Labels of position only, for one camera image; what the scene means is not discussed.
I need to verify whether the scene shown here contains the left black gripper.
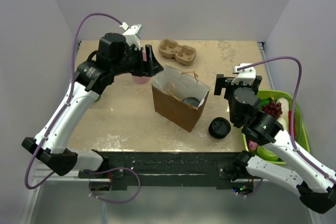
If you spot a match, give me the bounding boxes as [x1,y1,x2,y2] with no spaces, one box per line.
[112,44,163,77]

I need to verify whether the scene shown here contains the black plastic cup lid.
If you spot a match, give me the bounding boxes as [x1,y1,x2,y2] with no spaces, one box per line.
[182,97,200,108]

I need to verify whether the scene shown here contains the brown paper bag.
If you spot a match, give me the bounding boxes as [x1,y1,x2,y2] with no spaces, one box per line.
[152,65,210,132]

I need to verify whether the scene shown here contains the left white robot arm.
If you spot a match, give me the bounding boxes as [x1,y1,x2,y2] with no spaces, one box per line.
[22,33,163,178]

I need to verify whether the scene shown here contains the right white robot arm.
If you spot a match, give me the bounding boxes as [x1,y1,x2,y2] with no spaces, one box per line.
[214,74,335,214]

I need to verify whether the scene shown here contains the pink plastic tumbler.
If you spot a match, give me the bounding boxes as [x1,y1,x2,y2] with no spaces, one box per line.
[132,50,151,84]

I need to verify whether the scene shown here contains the stack of black lids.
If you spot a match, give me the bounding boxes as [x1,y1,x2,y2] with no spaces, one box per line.
[208,117,231,139]

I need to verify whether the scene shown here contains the green toy cucumber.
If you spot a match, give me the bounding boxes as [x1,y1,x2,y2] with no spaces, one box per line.
[260,97,273,108]

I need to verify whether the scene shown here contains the purple toy grapes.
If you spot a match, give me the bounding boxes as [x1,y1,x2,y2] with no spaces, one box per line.
[262,102,282,119]

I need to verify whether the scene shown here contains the green plastic basket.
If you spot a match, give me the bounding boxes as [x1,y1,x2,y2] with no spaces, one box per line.
[243,90,310,165]

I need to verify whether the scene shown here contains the white toy radish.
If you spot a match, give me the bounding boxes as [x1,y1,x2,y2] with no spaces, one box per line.
[277,98,289,118]
[277,117,288,131]

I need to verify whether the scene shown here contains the purple toy onion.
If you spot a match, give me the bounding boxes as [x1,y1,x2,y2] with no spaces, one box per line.
[247,140,258,152]

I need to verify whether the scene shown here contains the red toy chili pepper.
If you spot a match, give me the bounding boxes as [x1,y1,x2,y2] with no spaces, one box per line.
[288,110,297,137]

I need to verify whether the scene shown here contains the green toy cabbage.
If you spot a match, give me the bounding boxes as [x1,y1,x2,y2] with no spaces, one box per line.
[257,145,279,162]

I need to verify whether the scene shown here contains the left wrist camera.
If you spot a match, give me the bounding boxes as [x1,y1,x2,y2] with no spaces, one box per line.
[120,22,144,47]

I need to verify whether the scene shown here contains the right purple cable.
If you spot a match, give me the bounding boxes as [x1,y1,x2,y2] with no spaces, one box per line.
[237,56,336,184]

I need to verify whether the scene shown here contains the purple cable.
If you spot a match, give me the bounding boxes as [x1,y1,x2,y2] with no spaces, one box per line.
[237,56,336,184]
[25,13,125,190]

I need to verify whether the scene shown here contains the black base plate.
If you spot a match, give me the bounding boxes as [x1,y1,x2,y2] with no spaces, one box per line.
[79,151,254,190]

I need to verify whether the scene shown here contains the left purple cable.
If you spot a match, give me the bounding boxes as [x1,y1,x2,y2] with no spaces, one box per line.
[25,13,125,190]

